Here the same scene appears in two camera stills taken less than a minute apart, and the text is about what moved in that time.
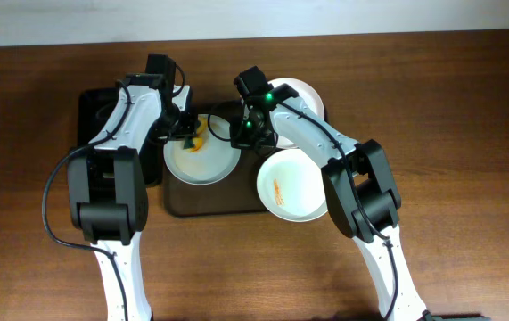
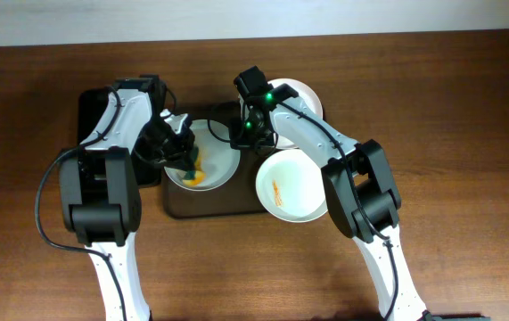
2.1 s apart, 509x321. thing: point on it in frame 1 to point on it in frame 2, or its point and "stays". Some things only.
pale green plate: (290, 184) stays
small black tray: (94, 104) stays
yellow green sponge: (195, 143) to (195, 176)
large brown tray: (239, 194) stays
